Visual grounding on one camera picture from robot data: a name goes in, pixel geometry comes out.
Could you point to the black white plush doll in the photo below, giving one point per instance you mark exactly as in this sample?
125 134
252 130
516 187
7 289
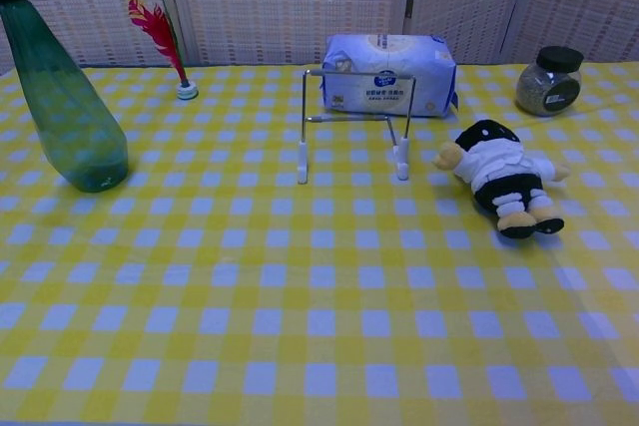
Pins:
504 171

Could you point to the beige woven folding screen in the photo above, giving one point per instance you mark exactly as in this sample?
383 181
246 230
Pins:
279 2

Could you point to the glass jar black lid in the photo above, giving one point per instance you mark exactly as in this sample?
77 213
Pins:
546 89

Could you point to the yellow white checked tablecloth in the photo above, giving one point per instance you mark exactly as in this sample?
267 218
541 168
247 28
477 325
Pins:
319 271

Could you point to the red feather shuttlecock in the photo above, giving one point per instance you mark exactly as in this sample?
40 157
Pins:
162 37

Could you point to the green glass bottle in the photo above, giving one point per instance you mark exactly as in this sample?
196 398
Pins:
65 117

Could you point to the metal screen hinge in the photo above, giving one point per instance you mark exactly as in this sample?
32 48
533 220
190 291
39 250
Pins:
410 5

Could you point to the blue white tissue pack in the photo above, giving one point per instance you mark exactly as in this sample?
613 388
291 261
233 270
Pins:
389 59

